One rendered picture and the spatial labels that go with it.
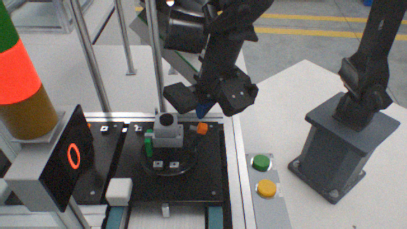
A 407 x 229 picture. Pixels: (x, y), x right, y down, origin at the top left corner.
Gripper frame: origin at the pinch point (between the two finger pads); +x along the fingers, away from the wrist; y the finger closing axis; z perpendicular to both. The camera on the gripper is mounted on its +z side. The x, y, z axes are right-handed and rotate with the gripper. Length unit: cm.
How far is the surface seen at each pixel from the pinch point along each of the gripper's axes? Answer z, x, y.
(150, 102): -31.4, 30.2, 11.0
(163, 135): -1.7, 6.9, -7.5
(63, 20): -102, 36, 8
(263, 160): 13.3, 10.6, 11.2
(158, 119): -4.9, 5.3, -7.0
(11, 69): 1.6, -18.4, -30.8
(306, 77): -6, 16, 66
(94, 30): -98, 41, 21
